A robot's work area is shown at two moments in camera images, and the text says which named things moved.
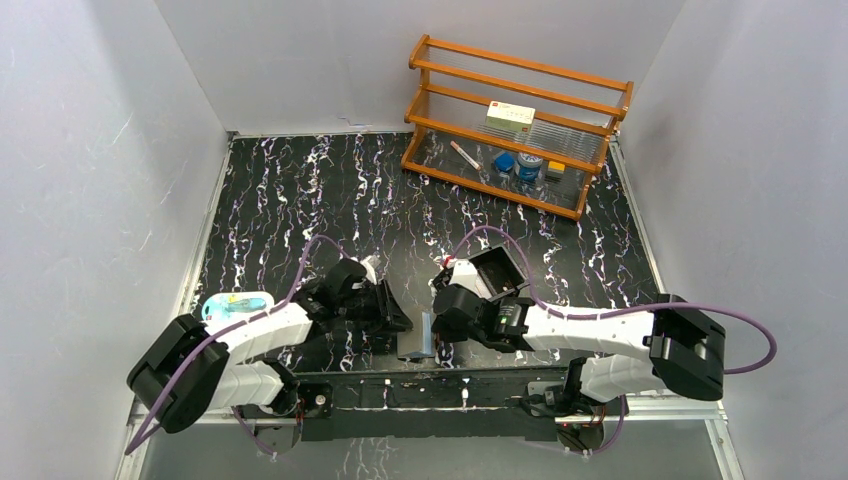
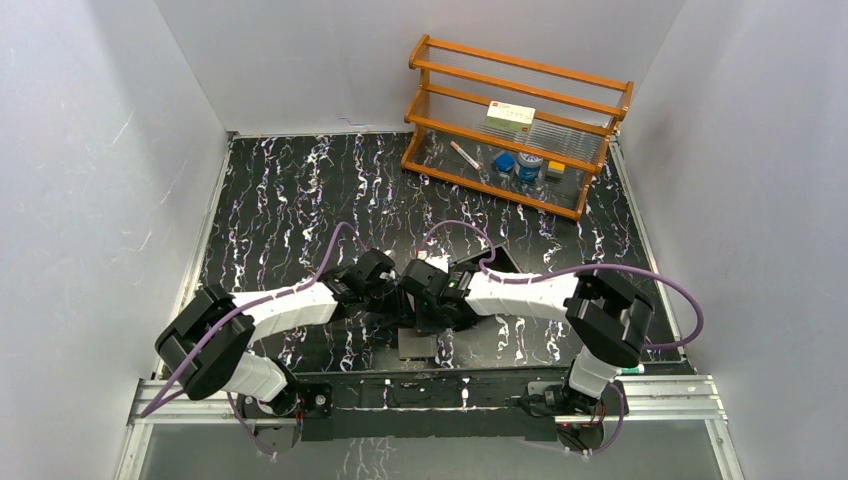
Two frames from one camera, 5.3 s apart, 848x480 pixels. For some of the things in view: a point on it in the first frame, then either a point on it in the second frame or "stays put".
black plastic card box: x=499 y=272 stays put
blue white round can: x=528 y=165 stays put
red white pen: x=465 y=155 stays put
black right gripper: x=444 y=333 to x=424 y=326
